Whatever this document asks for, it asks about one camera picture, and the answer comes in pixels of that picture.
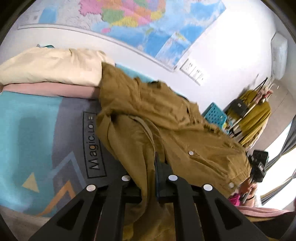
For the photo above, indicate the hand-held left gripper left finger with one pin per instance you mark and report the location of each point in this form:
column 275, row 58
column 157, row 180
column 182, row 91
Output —
column 120, row 190

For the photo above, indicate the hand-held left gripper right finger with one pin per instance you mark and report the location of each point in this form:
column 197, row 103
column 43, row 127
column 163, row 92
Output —
column 157, row 176

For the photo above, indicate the olive brown jacket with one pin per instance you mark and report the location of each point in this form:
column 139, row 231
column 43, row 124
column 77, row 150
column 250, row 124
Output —
column 175, row 129

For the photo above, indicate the person's right forearm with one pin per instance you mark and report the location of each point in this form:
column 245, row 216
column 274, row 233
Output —
column 266, row 211

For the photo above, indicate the person's right hand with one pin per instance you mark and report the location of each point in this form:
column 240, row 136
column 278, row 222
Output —
column 247, row 188

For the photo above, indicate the grey curtain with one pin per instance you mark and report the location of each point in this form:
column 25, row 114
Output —
column 285, row 143

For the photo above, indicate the magenta cloth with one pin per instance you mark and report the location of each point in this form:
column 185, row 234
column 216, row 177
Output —
column 235, row 199

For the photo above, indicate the yellow-green hanging garment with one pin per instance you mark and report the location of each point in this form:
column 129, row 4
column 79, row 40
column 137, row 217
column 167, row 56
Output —
column 256, row 118

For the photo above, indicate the black handbag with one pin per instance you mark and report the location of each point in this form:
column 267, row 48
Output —
column 239, row 107

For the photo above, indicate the blue perforated plastic basket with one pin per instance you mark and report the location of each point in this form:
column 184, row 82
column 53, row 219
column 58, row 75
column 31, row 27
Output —
column 215, row 114

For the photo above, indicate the small plush toy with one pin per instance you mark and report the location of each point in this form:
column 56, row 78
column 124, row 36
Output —
column 266, row 93

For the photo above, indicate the teal grey patterned bed sheet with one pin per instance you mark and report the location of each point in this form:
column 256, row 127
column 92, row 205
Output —
column 27, row 129

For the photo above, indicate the pink folded cloth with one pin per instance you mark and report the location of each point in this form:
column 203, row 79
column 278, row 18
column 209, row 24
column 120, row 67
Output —
column 46, row 89

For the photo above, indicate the cream duvet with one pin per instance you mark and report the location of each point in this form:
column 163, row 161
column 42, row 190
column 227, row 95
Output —
column 53, row 67

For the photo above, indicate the white wall switch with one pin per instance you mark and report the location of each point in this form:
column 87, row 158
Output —
column 200, row 78

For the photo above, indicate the white wall socket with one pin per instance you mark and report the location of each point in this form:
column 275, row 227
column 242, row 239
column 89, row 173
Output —
column 193, row 71
column 186, row 65

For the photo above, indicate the colourful wall map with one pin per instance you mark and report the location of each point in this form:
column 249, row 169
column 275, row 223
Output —
column 138, row 18

